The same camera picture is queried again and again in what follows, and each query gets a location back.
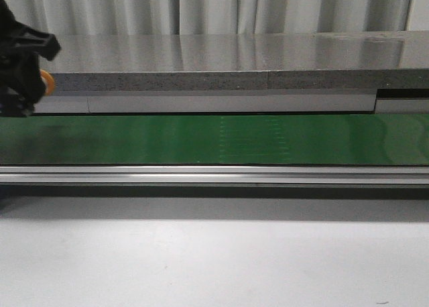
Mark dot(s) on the grey stone slab bench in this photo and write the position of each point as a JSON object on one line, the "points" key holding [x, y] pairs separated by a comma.
{"points": [[369, 60]]}

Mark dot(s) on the aluminium front conveyor rail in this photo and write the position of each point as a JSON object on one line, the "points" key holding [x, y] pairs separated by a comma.
{"points": [[169, 175]]}

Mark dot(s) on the white pleated curtain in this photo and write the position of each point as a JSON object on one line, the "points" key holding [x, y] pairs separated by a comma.
{"points": [[185, 17]]}

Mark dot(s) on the yellow push button switch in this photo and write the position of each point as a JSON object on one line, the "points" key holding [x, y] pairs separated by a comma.
{"points": [[48, 81]]}

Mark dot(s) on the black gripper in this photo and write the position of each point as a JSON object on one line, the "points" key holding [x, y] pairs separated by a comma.
{"points": [[21, 49]]}

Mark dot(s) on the grey rear conveyor rail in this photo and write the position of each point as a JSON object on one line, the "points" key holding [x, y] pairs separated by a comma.
{"points": [[315, 100]]}

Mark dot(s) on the green conveyor belt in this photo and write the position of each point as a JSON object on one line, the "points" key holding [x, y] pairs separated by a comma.
{"points": [[345, 140]]}

